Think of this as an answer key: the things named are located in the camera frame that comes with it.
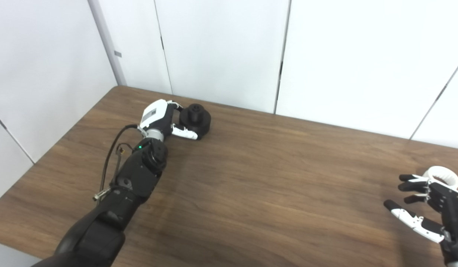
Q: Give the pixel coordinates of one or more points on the round black stepped part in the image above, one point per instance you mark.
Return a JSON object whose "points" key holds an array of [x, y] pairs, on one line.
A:
{"points": [[199, 120]]}

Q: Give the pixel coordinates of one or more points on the grey wall corner post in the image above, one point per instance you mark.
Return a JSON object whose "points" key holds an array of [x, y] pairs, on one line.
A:
{"points": [[106, 40]]}

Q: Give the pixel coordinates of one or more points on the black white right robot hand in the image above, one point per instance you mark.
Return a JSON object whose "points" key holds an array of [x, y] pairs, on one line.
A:
{"points": [[451, 207]]}

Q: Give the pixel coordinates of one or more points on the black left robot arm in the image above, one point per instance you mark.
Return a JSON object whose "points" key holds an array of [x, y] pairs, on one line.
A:
{"points": [[128, 185]]}

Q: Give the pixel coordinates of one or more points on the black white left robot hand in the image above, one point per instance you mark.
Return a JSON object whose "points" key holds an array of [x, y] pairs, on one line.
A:
{"points": [[154, 113]]}

